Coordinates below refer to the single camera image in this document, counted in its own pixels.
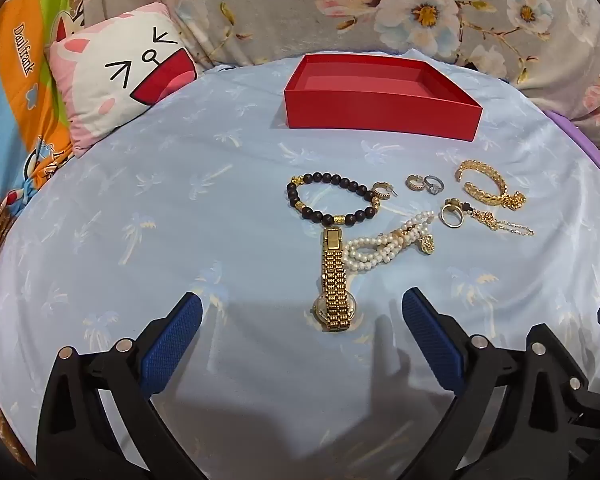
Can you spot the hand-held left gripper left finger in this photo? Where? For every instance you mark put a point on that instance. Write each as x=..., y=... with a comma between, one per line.
x=172, y=340

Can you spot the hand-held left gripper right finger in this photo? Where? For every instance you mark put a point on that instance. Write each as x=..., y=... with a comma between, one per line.
x=432, y=340

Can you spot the small gold charm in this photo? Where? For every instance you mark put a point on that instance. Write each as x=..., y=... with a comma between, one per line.
x=426, y=246

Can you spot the gold wristwatch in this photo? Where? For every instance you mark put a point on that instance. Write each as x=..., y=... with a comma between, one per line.
x=332, y=270

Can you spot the red cardboard box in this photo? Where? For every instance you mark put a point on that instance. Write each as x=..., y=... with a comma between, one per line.
x=380, y=117

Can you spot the blue palm print sheet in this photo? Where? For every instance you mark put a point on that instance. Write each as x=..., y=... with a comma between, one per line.
x=180, y=210

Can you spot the gold hoop earring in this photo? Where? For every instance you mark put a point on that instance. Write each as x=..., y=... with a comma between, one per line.
x=378, y=191
x=413, y=183

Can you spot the purple flat object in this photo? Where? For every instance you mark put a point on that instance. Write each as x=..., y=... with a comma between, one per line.
x=580, y=135

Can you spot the cat face pillow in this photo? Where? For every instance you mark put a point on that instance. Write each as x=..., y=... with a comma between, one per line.
x=105, y=90

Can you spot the colourful cartoon blanket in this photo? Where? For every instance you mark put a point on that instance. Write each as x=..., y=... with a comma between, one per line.
x=25, y=90

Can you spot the grey floral blanket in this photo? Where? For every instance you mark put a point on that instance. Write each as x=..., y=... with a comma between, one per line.
x=330, y=5

